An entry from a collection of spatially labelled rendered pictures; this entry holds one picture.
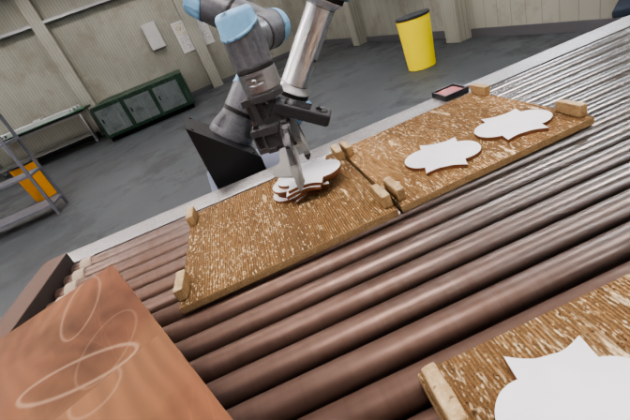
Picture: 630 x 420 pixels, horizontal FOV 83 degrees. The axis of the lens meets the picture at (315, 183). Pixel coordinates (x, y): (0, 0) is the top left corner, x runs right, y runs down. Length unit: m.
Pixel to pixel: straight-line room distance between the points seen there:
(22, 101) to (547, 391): 11.94
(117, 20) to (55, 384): 11.09
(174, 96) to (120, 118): 1.29
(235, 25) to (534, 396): 0.64
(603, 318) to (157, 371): 0.45
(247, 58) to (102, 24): 10.82
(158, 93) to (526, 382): 9.05
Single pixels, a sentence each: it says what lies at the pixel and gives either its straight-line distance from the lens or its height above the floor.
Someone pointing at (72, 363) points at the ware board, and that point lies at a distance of 0.53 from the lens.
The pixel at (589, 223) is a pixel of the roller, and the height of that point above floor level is 0.92.
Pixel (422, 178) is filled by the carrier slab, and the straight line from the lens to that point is 0.72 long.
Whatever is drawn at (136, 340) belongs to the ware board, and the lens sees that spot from 0.48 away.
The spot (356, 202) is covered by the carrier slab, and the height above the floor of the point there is 0.94.
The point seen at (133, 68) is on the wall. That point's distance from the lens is 11.40.
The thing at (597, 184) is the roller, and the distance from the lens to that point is 0.69.
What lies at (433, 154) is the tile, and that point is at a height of 0.94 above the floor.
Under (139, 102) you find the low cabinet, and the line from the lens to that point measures 9.27.
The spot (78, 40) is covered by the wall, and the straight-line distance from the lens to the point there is 11.57.
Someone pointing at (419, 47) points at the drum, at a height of 0.29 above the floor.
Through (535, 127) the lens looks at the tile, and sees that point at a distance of 0.83.
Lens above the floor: 1.30
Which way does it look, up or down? 26 degrees down
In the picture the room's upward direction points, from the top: 21 degrees counter-clockwise
